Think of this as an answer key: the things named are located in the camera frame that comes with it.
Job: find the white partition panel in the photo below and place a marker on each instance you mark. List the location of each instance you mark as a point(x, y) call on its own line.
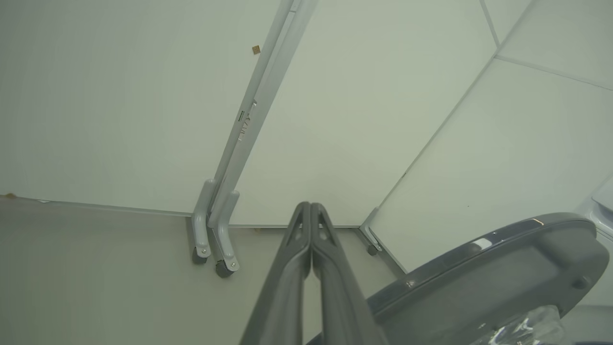
point(359, 96)
point(503, 158)
point(119, 96)

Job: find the grey washing machine door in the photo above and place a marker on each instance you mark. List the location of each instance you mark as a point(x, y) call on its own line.
point(479, 287)

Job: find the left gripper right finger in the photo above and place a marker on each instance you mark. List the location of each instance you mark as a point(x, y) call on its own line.
point(340, 306)

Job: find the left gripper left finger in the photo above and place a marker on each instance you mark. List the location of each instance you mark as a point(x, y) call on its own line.
point(282, 306)

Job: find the grey caster foot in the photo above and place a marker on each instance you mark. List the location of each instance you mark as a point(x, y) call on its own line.
point(371, 237)
point(226, 239)
point(201, 225)

